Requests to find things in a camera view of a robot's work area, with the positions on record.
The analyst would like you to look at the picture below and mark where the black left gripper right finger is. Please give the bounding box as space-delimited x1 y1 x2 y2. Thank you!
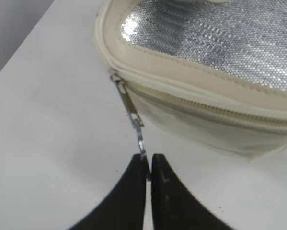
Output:
151 154 231 230

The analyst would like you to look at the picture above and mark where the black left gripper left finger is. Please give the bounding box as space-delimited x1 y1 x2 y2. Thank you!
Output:
71 154 149 230

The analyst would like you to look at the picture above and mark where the silver zipper pull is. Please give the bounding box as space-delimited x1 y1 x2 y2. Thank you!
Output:
109 70 151 180

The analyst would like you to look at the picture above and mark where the cream canvas zipper bag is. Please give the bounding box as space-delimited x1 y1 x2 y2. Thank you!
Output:
95 0 287 158

